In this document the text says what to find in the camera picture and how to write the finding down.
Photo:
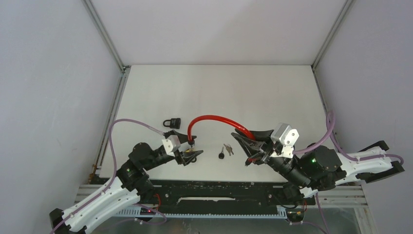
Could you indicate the aluminium frame rail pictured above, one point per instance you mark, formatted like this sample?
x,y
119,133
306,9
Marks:
x,y
345,75
96,72

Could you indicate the aluminium frame rail left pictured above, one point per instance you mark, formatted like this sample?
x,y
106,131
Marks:
x,y
96,72

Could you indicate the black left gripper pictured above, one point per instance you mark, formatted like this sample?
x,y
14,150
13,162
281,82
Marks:
x,y
186,157

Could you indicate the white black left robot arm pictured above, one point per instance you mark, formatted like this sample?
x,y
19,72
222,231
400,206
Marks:
x,y
126,187

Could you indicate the silver key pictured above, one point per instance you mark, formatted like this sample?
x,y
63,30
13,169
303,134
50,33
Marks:
x,y
190,149

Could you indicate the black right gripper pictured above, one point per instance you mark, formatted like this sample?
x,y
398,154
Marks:
x,y
258,154

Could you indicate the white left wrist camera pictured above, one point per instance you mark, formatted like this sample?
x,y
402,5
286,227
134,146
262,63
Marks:
x,y
171,144

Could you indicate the black key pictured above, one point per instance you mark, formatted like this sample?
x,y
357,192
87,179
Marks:
x,y
221,155

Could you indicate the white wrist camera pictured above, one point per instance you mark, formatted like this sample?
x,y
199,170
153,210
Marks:
x,y
171,144
284,138

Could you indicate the key bunch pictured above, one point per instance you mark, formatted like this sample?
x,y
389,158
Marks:
x,y
229,149

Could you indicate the black padlock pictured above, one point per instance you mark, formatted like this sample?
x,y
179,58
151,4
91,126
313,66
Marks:
x,y
173,123

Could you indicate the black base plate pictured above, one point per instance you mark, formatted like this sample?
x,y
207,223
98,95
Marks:
x,y
218,198

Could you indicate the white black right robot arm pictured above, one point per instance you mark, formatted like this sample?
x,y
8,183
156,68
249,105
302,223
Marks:
x,y
320,169

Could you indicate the aluminium frame rail right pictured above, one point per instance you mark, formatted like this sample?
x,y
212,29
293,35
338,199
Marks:
x,y
345,75

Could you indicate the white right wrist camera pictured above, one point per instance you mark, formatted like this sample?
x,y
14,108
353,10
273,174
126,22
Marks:
x,y
284,138

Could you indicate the red cable lock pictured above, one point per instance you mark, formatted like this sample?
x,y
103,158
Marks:
x,y
227,121

